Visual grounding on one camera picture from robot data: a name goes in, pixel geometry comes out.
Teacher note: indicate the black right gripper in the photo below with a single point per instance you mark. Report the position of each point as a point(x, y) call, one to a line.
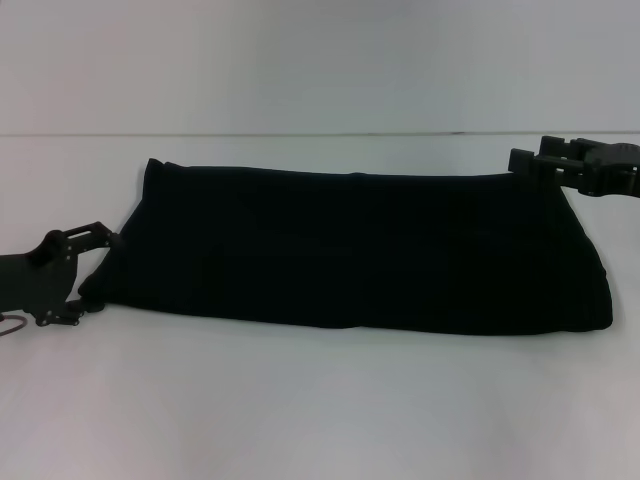
point(612, 170)

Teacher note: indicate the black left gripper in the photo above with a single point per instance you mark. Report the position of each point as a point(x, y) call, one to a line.
point(40, 280)

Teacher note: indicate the black t-shirt white print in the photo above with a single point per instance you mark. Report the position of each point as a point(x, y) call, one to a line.
point(350, 250)

